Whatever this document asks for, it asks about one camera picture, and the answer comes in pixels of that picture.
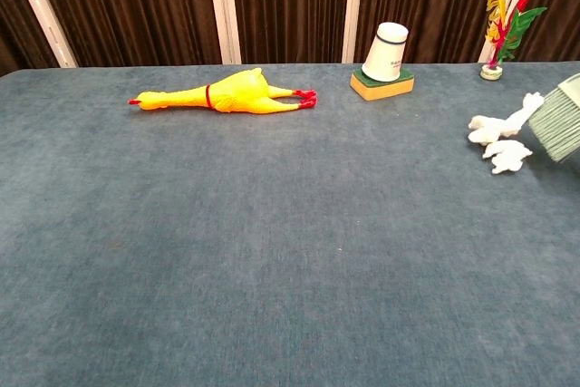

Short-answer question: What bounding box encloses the yellow green sponge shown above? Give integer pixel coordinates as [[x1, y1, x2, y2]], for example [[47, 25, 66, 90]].
[[349, 66, 416, 102]]

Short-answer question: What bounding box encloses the yellow rubber chicken toy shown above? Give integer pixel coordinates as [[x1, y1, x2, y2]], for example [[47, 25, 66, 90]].
[[128, 67, 319, 115]]

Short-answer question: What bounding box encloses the colourful feather shuttlecock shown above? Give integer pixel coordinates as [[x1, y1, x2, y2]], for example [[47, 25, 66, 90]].
[[479, 0, 549, 82]]

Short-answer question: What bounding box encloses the blue felt table cover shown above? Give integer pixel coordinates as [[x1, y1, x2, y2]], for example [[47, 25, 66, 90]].
[[0, 62, 580, 387]]

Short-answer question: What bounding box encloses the white paper cup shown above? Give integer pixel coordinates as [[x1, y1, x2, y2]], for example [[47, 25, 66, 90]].
[[361, 21, 410, 82]]

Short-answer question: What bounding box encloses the pale green hand broom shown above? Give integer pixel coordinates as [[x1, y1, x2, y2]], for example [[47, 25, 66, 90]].
[[527, 73, 580, 163]]

